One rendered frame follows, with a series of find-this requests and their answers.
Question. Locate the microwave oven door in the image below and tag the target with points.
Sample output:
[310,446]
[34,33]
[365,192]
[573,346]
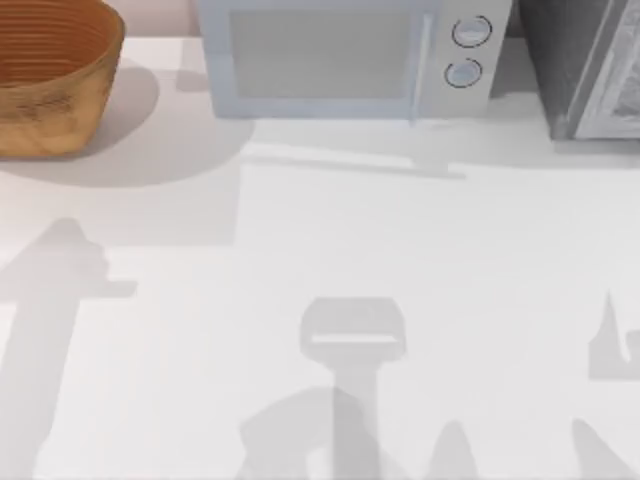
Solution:
[320,55]

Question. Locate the pale microwave oven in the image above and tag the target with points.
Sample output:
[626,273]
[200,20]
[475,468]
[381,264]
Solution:
[475,100]

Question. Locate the round microwave knob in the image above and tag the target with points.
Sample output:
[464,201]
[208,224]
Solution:
[471,30]
[463,73]

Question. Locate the wooden basket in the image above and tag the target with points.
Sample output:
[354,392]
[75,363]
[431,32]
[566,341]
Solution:
[55,100]

